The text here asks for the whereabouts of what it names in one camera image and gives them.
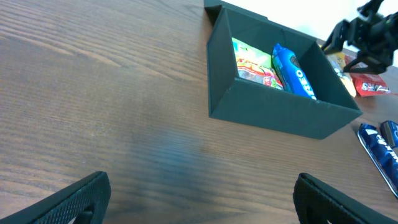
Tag blue Oreo cookie pack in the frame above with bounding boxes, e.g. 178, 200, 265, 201
272, 43, 316, 100

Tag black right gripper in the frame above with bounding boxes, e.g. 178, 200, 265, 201
321, 0, 397, 74

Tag blue Dairy Milk chocolate bar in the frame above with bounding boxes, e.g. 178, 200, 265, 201
357, 123, 397, 197

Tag green gummy candy bag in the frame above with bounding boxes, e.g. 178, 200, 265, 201
232, 38, 284, 90

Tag dark green box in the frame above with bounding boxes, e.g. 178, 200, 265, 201
204, 0, 362, 139

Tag yellow candy bag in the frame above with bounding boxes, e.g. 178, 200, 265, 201
326, 52, 356, 98

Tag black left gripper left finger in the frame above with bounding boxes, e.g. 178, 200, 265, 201
1, 171, 111, 224

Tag blue Eclipse mints box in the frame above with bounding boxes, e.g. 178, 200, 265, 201
380, 120, 398, 148

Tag red Hacks candy bag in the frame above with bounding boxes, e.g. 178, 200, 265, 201
344, 72, 391, 97

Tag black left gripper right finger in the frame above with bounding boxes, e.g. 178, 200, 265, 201
293, 173, 397, 224

